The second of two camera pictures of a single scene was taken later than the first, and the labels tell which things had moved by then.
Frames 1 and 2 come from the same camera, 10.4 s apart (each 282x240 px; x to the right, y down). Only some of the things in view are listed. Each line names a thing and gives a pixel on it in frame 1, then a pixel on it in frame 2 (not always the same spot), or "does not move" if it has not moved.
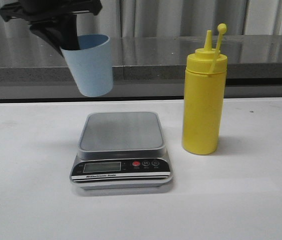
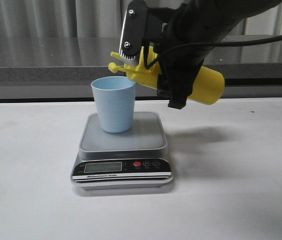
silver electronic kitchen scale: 121,150 does not move
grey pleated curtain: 165,17 does not move
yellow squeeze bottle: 204,96 to 208,90
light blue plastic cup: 89,57 to 115,95
